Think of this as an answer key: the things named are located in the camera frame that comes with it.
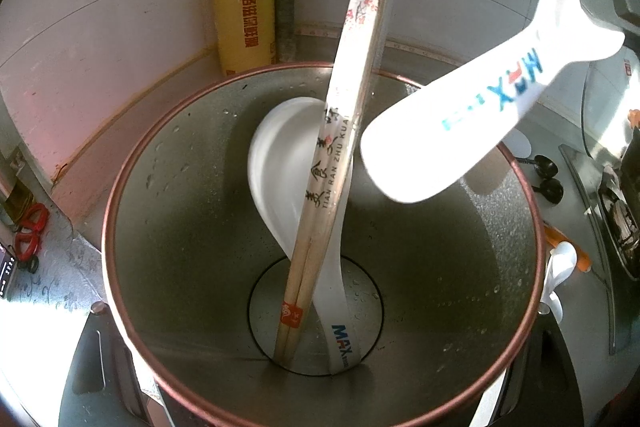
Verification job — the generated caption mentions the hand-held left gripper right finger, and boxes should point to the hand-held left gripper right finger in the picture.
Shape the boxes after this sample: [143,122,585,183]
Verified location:
[470,322,585,427]

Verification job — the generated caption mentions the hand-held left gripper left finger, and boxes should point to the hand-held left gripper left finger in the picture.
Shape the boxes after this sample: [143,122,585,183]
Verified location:
[59,301,161,427]

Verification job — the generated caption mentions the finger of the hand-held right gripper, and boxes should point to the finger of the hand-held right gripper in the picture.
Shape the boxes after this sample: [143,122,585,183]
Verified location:
[577,0,640,38]

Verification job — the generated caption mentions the wooden handled kitchen knife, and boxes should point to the wooden handled kitchen knife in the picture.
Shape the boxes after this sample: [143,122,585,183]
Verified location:
[542,224,592,272]

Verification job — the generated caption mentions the black long-handled spoon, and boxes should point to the black long-handled spoon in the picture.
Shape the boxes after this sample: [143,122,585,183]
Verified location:
[532,179,565,204]
[517,155,560,178]

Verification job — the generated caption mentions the red metal canister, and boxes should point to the red metal canister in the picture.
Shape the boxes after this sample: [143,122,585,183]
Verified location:
[101,62,546,427]

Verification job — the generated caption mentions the bamboo chopsticks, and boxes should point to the bamboo chopsticks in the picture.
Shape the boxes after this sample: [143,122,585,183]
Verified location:
[272,0,412,362]

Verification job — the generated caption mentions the gas stove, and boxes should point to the gas stove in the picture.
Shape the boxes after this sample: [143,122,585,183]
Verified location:
[559,142,640,355]

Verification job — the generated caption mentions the glass pot lid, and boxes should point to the glass pot lid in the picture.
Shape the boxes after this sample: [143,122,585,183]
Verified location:
[582,52,640,172]

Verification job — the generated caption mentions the smartphone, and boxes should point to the smartphone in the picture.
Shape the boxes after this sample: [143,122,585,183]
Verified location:
[0,244,21,303]

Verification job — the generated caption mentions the red scissors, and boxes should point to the red scissors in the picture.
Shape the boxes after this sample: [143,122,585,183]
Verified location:
[12,203,50,258]

